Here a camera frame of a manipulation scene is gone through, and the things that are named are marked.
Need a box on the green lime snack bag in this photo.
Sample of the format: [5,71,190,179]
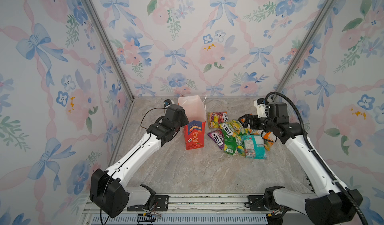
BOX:
[224,133,246,157]

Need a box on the orange snack bag front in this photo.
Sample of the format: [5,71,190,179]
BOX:
[253,130,277,151]

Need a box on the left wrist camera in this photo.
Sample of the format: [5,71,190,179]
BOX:
[164,99,174,108]

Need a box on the pink yellow Fox's candy bag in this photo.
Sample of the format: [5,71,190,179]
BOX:
[207,111,229,129]

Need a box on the purple Fox's candy bag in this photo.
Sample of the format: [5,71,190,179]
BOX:
[208,129,225,150]

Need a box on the aluminium mounting rail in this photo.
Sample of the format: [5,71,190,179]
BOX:
[78,194,312,225]

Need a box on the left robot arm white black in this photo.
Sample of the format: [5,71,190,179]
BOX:
[90,104,189,218]

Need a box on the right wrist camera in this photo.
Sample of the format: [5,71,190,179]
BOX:
[254,98,267,118]

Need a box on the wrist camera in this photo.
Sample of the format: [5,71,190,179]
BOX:
[254,98,267,118]
[164,99,174,108]

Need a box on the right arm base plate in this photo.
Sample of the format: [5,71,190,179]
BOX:
[244,195,288,213]

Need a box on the red pink paper bag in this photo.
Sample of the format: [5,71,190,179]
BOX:
[178,95,207,151]

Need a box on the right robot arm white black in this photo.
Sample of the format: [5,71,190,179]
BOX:
[239,102,368,225]

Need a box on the black corrugated cable conduit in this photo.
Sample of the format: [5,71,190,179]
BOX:
[264,91,369,225]

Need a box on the teal white snack bag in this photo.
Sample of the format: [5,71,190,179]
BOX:
[242,135,267,160]

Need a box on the yellow green Fox's candy bag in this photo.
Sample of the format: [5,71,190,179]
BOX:
[219,120,247,138]

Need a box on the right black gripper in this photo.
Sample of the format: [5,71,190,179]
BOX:
[238,115,275,134]

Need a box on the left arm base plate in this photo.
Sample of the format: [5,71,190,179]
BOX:
[127,195,170,212]

